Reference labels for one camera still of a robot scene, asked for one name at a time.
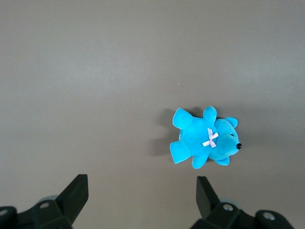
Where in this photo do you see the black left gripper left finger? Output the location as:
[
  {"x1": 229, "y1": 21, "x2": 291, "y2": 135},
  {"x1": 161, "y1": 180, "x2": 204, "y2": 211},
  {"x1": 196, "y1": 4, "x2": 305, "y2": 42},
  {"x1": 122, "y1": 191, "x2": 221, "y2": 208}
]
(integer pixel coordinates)
[{"x1": 0, "y1": 174, "x2": 89, "y2": 229}]

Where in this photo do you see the blue plush teddy bear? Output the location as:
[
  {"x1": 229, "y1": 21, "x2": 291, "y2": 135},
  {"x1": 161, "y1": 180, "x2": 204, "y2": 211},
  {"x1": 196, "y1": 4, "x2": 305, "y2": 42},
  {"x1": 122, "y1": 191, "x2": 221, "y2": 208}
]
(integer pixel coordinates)
[{"x1": 169, "y1": 106, "x2": 243, "y2": 170}]

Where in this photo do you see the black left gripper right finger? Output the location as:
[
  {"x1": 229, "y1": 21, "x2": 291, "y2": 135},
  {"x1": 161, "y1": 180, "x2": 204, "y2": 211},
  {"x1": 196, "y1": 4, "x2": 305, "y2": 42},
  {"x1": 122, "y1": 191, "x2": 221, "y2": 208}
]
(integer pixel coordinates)
[{"x1": 190, "y1": 176, "x2": 293, "y2": 229}]

